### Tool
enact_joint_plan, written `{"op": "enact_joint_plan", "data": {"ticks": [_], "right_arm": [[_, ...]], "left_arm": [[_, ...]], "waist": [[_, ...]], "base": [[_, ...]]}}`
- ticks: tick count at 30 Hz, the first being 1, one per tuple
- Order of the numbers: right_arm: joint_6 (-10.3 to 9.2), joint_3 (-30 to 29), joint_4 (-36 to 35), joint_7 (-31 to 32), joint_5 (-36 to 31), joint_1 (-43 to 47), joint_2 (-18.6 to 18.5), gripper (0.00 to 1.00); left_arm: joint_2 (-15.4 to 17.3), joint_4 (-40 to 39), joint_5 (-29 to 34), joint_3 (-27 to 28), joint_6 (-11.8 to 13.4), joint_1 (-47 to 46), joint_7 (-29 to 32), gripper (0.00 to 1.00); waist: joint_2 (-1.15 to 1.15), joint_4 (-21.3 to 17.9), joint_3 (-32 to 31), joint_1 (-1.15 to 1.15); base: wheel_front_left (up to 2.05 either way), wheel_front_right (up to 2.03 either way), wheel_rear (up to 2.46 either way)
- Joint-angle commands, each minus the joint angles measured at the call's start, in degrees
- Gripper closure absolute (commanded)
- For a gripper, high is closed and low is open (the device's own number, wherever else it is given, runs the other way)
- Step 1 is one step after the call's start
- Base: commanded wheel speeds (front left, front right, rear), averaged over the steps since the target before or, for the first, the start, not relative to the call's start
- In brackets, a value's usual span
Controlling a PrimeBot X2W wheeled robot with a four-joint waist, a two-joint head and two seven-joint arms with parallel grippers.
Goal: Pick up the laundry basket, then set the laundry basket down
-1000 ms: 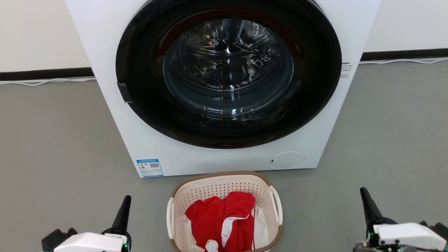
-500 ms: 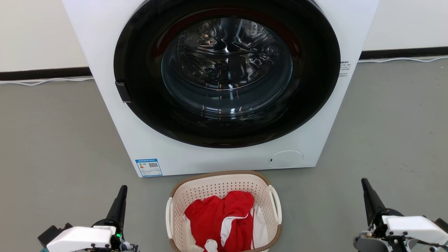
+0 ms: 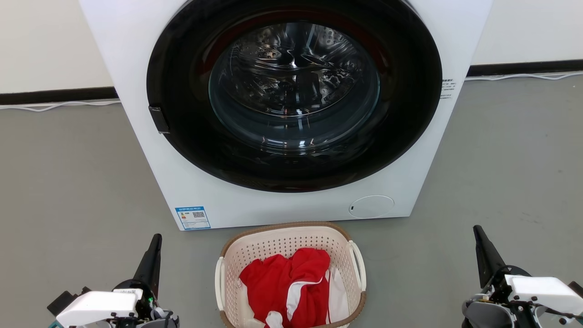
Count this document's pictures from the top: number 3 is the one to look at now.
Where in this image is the cream perforated laundry basket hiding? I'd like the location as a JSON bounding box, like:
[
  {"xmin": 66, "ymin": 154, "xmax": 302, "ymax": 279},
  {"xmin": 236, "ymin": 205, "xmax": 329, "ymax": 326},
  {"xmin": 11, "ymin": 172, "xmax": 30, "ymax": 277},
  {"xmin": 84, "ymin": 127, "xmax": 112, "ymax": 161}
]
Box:
[{"xmin": 215, "ymin": 221, "xmax": 367, "ymax": 328}]

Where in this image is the black baseboard strip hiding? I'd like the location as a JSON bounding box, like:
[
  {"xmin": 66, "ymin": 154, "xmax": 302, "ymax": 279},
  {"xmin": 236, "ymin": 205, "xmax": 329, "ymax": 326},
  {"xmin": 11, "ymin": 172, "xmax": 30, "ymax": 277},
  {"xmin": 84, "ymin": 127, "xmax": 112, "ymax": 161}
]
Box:
[
  {"xmin": 0, "ymin": 87, "xmax": 119, "ymax": 106},
  {"xmin": 467, "ymin": 60, "xmax": 583, "ymax": 77}
]

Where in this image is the red garment with white stripe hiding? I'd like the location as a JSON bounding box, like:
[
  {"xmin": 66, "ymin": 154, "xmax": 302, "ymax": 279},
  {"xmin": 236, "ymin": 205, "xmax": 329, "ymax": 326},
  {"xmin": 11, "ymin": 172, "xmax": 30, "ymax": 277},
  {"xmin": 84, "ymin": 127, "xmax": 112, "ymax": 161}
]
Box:
[{"xmin": 239, "ymin": 248, "xmax": 332, "ymax": 328}]

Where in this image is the blue energy label sticker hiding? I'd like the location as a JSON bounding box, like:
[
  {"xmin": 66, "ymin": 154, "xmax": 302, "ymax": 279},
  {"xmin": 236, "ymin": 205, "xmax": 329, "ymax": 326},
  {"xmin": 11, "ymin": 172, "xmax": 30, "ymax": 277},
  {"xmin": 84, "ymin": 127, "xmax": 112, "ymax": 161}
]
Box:
[{"xmin": 175, "ymin": 206, "xmax": 211, "ymax": 231}]

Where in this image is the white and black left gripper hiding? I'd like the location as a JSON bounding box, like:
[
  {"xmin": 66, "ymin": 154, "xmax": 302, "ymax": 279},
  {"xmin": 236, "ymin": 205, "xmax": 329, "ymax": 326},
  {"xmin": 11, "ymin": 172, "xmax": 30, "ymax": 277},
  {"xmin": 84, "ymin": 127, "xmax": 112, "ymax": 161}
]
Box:
[{"xmin": 46, "ymin": 234, "xmax": 180, "ymax": 328}]

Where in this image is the white front-load washing machine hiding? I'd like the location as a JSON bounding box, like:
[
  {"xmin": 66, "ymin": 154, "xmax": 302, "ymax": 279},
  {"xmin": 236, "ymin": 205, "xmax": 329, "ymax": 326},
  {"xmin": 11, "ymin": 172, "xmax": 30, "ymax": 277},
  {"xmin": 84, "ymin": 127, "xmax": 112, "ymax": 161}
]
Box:
[{"xmin": 78, "ymin": 0, "xmax": 494, "ymax": 231}]

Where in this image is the white floor cable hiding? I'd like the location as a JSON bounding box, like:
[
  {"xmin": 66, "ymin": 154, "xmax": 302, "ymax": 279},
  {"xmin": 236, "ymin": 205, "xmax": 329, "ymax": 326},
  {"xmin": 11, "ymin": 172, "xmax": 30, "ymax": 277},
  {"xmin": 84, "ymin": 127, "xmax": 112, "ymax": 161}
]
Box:
[
  {"xmin": 0, "ymin": 100, "xmax": 121, "ymax": 113},
  {"xmin": 465, "ymin": 72, "xmax": 583, "ymax": 82}
]

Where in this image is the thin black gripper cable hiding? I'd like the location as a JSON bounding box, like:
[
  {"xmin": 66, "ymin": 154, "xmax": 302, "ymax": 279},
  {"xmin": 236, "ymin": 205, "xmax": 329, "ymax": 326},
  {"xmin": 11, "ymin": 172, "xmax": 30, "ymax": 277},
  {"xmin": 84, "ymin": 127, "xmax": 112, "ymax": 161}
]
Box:
[{"xmin": 482, "ymin": 266, "xmax": 532, "ymax": 295}]

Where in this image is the round black washing machine door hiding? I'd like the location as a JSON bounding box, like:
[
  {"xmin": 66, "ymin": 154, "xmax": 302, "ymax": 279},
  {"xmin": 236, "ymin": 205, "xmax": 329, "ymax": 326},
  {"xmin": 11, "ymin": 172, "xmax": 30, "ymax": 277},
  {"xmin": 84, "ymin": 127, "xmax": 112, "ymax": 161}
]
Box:
[{"xmin": 146, "ymin": 0, "xmax": 443, "ymax": 193}]

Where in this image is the steel washing machine drum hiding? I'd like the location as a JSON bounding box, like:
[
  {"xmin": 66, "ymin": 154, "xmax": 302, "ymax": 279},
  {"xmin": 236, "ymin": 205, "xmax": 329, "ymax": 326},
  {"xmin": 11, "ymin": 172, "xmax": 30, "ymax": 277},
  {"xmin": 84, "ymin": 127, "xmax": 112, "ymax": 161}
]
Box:
[{"xmin": 209, "ymin": 22, "xmax": 381, "ymax": 154}]

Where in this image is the round white filter cover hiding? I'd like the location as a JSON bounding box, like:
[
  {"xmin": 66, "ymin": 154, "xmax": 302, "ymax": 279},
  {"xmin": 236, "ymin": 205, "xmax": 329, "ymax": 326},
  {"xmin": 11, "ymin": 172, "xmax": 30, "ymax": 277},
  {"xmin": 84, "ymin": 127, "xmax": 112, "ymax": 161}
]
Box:
[{"xmin": 349, "ymin": 195, "xmax": 395, "ymax": 219}]

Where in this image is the black door latch handle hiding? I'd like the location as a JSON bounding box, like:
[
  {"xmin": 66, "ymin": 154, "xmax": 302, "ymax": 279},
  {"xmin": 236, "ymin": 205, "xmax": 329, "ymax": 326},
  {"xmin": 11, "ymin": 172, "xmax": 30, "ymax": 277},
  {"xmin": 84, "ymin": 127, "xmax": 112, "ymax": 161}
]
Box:
[{"xmin": 148, "ymin": 106, "xmax": 170, "ymax": 134}]

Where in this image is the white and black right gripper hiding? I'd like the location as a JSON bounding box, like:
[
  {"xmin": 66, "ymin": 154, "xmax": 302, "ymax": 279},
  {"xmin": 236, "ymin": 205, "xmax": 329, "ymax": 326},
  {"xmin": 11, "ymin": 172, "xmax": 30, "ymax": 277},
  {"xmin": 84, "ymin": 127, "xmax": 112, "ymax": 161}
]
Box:
[{"xmin": 473, "ymin": 225, "xmax": 583, "ymax": 328}]

